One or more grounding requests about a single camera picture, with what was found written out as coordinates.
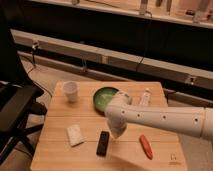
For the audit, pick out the green bowl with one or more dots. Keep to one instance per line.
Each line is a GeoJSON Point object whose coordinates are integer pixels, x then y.
{"type": "Point", "coordinates": [102, 97]}

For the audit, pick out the white tube with cap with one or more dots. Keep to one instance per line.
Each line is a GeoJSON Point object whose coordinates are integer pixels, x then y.
{"type": "Point", "coordinates": [145, 98]}

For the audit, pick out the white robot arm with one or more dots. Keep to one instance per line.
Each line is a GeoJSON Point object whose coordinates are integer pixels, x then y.
{"type": "Point", "coordinates": [192, 121]}

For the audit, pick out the black office chair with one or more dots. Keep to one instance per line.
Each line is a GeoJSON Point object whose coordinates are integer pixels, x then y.
{"type": "Point", "coordinates": [18, 96]}

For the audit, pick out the beige cylindrical end effector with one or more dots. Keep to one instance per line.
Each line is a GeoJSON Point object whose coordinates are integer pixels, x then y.
{"type": "Point", "coordinates": [116, 133]}

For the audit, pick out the white paper cup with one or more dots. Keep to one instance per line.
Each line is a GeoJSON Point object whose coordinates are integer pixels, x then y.
{"type": "Point", "coordinates": [70, 90]}

